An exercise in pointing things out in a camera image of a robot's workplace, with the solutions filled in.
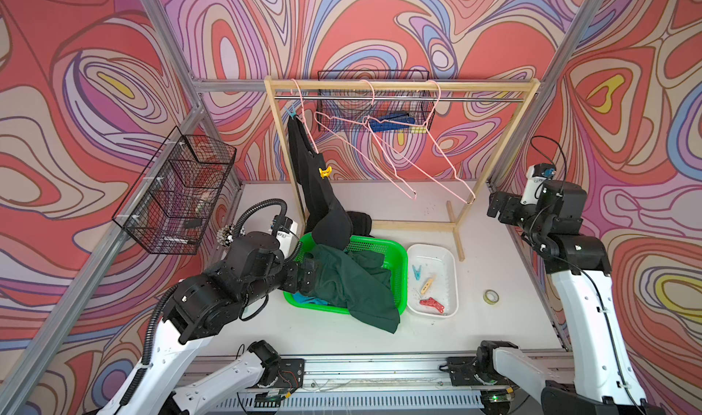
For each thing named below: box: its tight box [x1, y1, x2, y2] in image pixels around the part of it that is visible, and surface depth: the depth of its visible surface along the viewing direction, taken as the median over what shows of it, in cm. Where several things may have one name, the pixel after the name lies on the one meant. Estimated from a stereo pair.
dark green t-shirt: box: [302, 244, 401, 335], surface depth 76 cm
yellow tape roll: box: [482, 288, 500, 306], surface depth 88 cm
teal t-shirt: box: [292, 291, 330, 306], surface depth 79 cm
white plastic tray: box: [405, 243, 459, 319], surface depth 92 cm
